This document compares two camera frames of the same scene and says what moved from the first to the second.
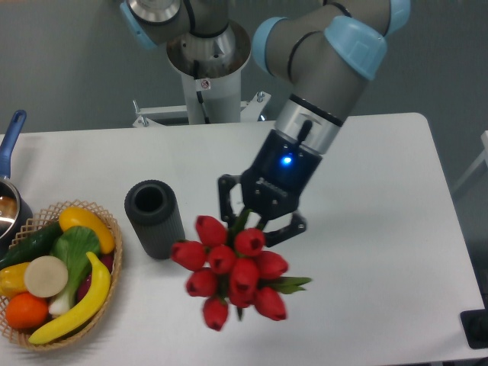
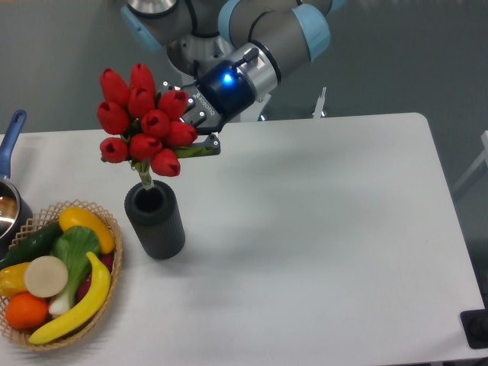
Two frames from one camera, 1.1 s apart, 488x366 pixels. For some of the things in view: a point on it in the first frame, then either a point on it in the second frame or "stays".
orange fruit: x=26 y=311 stays
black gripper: x=271 y=187 → x=223 y=91
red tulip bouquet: x=230 y=270 → x=149 y=123
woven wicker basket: x=42 y=221 stays
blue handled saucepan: x=16 y=217 stays
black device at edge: x=474 y=325 stays
